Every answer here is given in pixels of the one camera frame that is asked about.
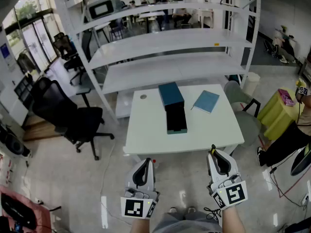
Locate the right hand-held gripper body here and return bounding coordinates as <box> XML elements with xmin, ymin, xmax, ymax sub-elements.
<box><xmin>206</xmin><ymin>173</ymin><xmax>248</xmax><ymax>211</ymax></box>

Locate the grey-green armchair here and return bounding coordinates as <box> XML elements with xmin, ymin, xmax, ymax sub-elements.
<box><xmin>223</xmin><ymin>81</ymin><xmax>263</xmax><ymax>148</ymax></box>

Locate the wooden shelf cabinet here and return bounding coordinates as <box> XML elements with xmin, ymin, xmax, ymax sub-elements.
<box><xmin>297</xmin><ymin>57</ymin><xmax>311</xmax><ymax>83</ymax></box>

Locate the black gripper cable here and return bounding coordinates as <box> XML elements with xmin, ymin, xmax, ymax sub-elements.
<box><xmin>203</xmin><ymin>207</ymin><xmax>222</xmax><ymax>225</ymax></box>

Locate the black mesh office chair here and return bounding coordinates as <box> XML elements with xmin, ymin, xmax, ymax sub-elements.
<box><xmin>53</xmin><ymin>32</ymin><xmax>86</xmax><ymax>86</ymax></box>

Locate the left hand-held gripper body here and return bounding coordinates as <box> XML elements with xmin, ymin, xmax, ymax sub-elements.
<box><xmin>121</xmin><ymin>187</ymin><xmax>160</xmax><ymax>219</ymax></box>

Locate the black drawer unit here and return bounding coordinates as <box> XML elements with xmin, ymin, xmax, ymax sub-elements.
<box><xmin>14</xmin><ymin>76</ymin><xmax>34</xmax><ymax>104</ymax></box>

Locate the black floor cable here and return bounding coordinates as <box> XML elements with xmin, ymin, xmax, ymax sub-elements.
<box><xmin>268</xmin><ymin>151</ymin><xmax>311</xmax><ymax>208</ymax></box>

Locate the blue wall poster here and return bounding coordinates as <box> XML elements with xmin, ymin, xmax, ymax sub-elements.
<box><xmin>0</xmin><ymin>43</ymin><xmax>10</xmax><ymax>59</ymax></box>

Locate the black round speaker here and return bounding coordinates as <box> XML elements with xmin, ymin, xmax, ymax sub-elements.
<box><xmin>0</xmin><ymin>124</ymin><xmax>31</xmax><ymax>158</ymax></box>

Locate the person's right forearm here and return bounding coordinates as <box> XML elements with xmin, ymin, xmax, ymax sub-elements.
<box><xmin>220</xmin><ymin>206</ymin><xmax>246</xmax><ymax>233</ymax></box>

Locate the person's left forearm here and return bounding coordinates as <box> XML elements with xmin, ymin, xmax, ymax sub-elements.
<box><xmin>130</xmin><ymin>216</ymin><xmax>158</xmax><ymax>233</ymax></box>

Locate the white cylindrical bin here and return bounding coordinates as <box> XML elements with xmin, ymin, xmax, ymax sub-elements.
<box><xmin>242</xmin><ymin>72</ymin><xmax>260</xmax><ymax>96</ymax></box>

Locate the blue notebook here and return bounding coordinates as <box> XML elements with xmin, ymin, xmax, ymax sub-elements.
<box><xmin>190</xmin><ymin>90</ymin><xmax>221</xmax><ymax>114</ymax></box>

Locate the yellow-green side table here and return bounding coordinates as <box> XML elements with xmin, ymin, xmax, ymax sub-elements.
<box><xmin>257</xmin><ymin>87</ymin><xmax>306</xmax><ymax>140</ymax></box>

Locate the coat rack with clothes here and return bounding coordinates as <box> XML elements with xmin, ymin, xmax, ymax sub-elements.
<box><xmin>17</xmin><ymin>52</ymin><xmax>37</xmax><ymax>75</ymax></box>

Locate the white table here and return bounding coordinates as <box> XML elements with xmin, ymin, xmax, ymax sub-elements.
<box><xmin>122</xmin><ymin>83</ymin><xmax>245</xmax><ymax>164</ymax></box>

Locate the pink mat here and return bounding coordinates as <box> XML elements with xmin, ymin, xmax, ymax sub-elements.
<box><xmin>0</xmin><ymin>185</ymin><xmax>53</xmax><ymax>233</ymax></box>

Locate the black bag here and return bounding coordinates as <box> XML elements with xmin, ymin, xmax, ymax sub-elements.
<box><xmin>1</xmin><ymin>193</ymin><xmax>37</xmax><ymax>230</ymax></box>

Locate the white dresser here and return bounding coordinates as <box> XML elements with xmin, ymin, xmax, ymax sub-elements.
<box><xmin>198</xmin><ymin>0</ymin><xmax>214</xmax><ymax>29</ymax></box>

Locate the white metal shelving rack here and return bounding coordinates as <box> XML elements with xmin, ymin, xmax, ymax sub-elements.
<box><xmin>52</xmin><ymin>0</ymin><xmax>262</xmax><ymax>126</ymax></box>

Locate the teal gift box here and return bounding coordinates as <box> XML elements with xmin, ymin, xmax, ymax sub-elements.
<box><xmin>158</xmin><ymin>82</ymin><xmax>188</xmax><ymax>135</ymax></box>

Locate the person's grey shirt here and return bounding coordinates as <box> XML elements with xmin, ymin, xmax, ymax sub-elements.
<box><xmin>153</xmin><ymin>211</ymin><xmax>222</xmax><ymax>233</ymax></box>

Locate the glass door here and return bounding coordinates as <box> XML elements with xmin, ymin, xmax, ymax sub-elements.
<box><xmin>4</xmin><ymin>13</ymin><xmax>60</xmax><ymax>72</ymax></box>

